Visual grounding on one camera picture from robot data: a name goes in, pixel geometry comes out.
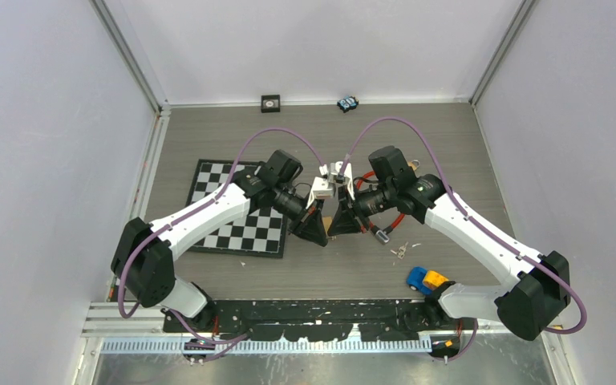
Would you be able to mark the black white chessboard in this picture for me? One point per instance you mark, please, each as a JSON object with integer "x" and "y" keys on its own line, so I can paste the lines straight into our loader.
{"x": 238, "y": 228}

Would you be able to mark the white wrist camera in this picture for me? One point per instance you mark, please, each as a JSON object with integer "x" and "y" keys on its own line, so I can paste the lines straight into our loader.
{"x": 339, "y": 173}
{"x": 320, "y": 189}

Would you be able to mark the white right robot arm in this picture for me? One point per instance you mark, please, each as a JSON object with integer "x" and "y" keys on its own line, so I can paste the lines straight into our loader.
{"x": 530, "y": 293}

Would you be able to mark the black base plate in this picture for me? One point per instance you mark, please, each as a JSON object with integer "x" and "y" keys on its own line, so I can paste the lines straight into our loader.
{"x": 317, "y": 320}

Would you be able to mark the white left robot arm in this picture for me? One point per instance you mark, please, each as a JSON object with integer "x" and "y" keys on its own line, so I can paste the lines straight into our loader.
{"x": 146, "y": 253}

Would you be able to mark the small black square box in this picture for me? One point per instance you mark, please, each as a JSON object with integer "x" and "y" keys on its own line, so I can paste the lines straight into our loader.
{"x": 270, "y": 104}

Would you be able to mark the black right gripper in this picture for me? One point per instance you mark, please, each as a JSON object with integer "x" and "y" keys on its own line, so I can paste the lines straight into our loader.
{"x": 348, "y": 216}

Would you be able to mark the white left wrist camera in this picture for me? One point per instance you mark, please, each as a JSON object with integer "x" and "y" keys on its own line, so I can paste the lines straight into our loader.
{"x": 320, "y": 189}

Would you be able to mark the blue yellow toy car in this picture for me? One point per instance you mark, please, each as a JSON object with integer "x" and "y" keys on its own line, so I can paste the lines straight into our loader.
{"x": 424, "y": 281}

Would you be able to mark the small brass padlock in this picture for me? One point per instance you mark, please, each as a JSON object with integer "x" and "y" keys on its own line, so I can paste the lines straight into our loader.
{"x": 414, "y": 164}

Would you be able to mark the blue owl eraser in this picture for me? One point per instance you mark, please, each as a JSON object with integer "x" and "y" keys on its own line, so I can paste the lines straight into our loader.
{"x": 348, "y": 103}

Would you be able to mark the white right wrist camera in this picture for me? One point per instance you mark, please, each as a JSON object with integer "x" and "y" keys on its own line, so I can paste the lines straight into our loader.
{"x": 339, "y": 173}

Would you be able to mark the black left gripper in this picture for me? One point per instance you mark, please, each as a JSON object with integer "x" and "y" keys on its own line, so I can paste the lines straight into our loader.
{"x": 308, "y": 224}

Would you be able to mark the silver key bunch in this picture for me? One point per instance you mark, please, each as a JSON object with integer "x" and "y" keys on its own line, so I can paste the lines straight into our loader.
{"x": 400, "y": 252}

